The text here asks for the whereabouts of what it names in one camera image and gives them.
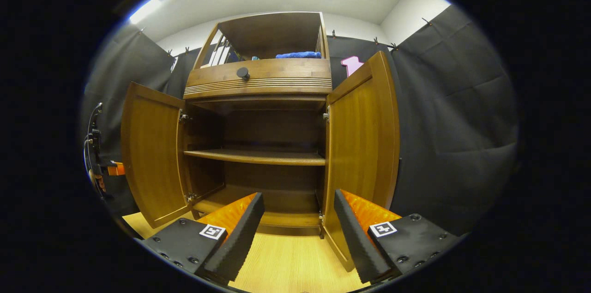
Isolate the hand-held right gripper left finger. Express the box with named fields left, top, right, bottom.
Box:
left=141, top=192, right=265, bottom=286

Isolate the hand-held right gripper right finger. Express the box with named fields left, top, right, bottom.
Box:
left=334, top=189, right=466, bottom=284

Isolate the wooden shoe cabinet door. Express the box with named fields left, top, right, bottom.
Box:
left=322, top=51, right=401, bottom=273
left=121, top=82, right=197, bottom=229

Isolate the wooden double-door shoe cabinet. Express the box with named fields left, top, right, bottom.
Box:
left=121, top=12, right=401, bottom=273

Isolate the wooden cabinet shelf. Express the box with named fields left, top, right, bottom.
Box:
left=184, top=148, right=326, bottom=166

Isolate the black backdrop cloth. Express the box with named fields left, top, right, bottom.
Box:
left=81, top=5, right=520, bottom=237

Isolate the folded blue towel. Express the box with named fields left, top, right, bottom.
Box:
left=276, top=51, right=322, bottom=60

